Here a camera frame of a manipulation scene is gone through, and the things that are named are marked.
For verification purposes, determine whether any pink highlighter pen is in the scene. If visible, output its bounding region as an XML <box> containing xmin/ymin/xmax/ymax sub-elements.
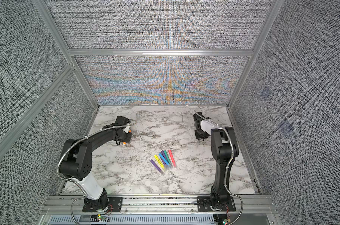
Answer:
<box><xmin>168</xmin><ymin>150</ymin><xmax>176</xmax><ymax>168</ymax></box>

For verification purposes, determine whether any blue highlighter pen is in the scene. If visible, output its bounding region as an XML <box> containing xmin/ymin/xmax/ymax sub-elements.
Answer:
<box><xmin>159</xmin><ymin>153</ymin><xmax>171</xmax><ymax>168</ymax></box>

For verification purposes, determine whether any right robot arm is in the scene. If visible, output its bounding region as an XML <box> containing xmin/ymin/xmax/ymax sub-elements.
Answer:
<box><xmin>193</xmin><ymin>112</ymin><xmax>239</xmax><ymax>212</ymax></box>

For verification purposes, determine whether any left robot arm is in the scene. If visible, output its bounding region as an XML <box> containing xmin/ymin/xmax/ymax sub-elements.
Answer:
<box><xmin>57</xmin><ymin>124</ymin><xmax>132</xmax><ymax>212</ymax></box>

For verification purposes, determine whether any green highlighter pen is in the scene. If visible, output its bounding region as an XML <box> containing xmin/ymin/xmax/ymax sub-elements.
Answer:
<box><xmin>164</xmin><ymin>151</ymin><xmax>173</xmax><ymax>167</ymax></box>

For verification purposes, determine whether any violet highlighter pen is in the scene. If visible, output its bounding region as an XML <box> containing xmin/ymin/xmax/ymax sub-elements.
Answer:
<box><xmin>161</xmin><ymin>151</ymin><xmax>170</xmax><ymax>165</ymax></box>

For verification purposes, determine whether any yellow highlighter pen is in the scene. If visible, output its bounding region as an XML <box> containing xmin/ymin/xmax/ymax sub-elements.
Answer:
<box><xmin>154</xmin><ymin>154</ymin><xmax>165</xmax><ymax>171</ymax></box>

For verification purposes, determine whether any purple highlighter pen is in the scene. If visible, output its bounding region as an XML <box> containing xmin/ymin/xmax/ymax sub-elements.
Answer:
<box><xmin>150</xmin><ymin>159</ymin><xmax>164</xmax><ymax>174</ymax></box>

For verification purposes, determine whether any aluminium horizontal back bar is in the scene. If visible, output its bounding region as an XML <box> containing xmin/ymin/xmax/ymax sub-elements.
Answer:
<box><xmin>67</xmin><ymin>49</ymin><xmax>253</xmax><ymax>57</ymax></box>

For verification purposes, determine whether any left metal cable conduit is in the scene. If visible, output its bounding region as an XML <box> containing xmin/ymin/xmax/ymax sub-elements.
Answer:
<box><xmin>56</xmin><ymin>119</ymin><xmax>137</xmax><ymax>225</ymax></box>

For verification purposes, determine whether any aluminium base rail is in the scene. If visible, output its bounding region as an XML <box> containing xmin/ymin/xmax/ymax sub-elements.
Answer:
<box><xmin>41</xmin><ymin>194</ymin><xmax>278</xmax><ymax>215</ymax></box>

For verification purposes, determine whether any grey slotted cable duct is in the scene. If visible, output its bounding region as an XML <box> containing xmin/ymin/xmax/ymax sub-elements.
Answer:
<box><xmin>47</xmin><ymin>214</ymin><xmax>218</xmax><ymax>225</ymax></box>

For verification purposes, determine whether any aluminium left wall bar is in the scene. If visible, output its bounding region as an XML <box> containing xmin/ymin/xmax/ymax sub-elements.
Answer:
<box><xmin>0</xmin><ymin>65</ymin><xmax>74</xmax><ymax>160</ymax></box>

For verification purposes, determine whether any aluminium corner frame post right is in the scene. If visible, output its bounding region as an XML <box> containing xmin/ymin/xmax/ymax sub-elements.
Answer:
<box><xmin>227</xmin><ymin>0</ymin><xmax>284</xmax><ymax>109</ymax></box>

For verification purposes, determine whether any aluminium corner frame post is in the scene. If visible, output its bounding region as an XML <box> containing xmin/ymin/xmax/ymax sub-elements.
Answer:
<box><xmin>227</xmin><ymin>0</ymin><xmax>284</xmax><ymax>109</ymax></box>
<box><xmin>33</xmin><ymin>1</ymin><xmax>100</xmax><ymax>109</ymax></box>

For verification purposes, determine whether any aluminium corner frame post left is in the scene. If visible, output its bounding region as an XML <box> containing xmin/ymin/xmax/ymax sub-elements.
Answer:
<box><xmin>33</xmin><ymin>1</ymin><xmax>100</xmax><ymax>109</ymax></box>

